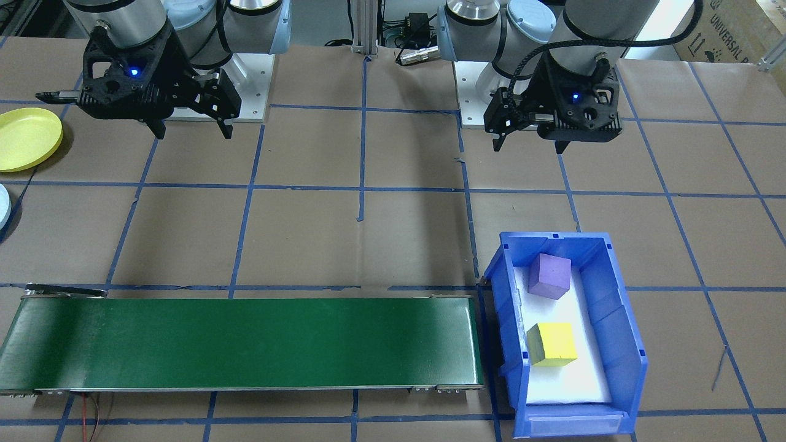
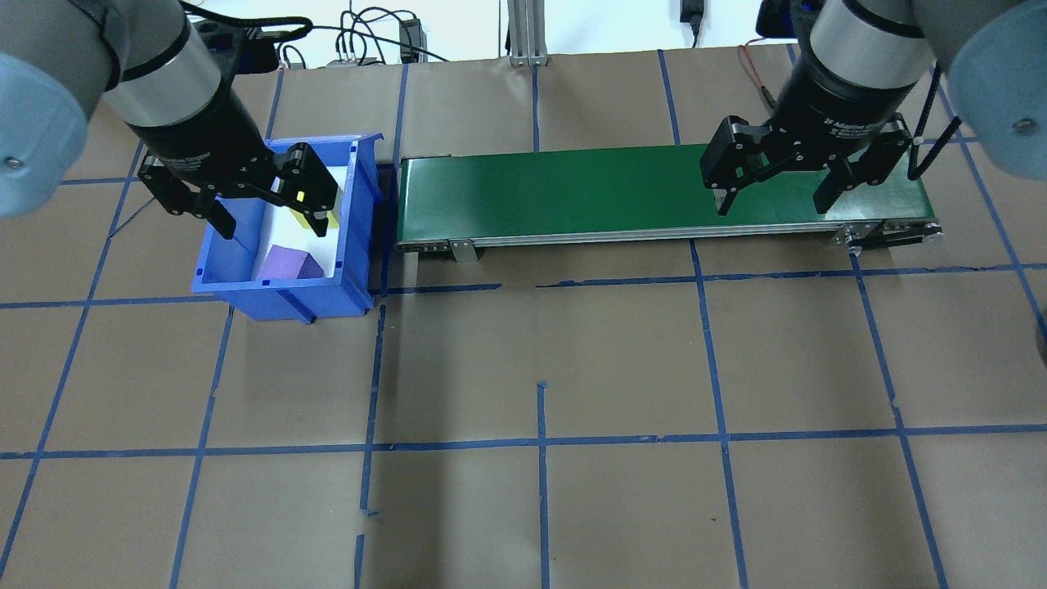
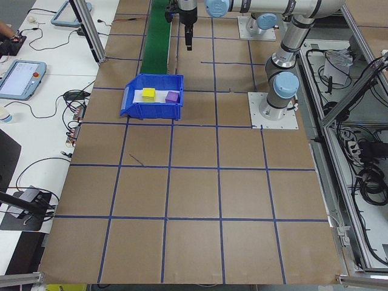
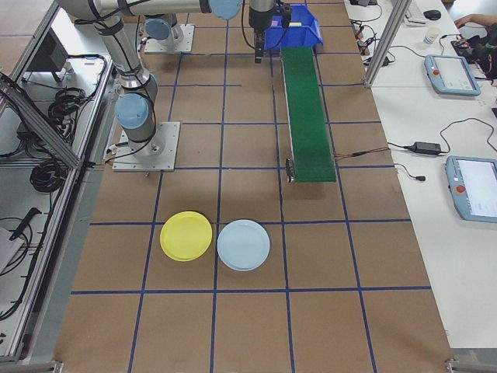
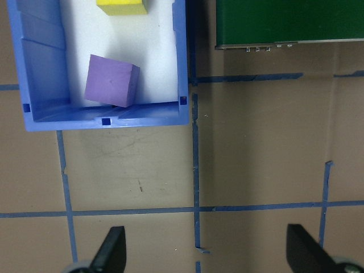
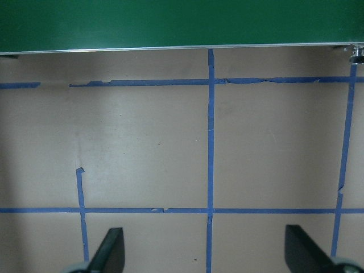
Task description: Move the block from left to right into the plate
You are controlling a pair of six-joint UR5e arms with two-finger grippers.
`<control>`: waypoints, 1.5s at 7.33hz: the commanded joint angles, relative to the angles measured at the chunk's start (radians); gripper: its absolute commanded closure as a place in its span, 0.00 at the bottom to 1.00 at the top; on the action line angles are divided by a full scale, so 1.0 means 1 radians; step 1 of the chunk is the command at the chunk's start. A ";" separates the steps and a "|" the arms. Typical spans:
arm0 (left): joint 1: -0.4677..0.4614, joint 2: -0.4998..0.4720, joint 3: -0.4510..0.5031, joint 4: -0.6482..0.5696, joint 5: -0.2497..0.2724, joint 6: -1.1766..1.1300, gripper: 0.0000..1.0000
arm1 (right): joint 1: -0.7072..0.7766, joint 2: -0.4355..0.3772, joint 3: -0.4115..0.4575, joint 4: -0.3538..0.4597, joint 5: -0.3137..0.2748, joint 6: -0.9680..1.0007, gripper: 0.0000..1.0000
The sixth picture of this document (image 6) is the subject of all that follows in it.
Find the green conveyor belt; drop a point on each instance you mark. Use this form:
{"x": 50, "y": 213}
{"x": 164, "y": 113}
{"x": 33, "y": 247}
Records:
{"x": 170, "y": 22}

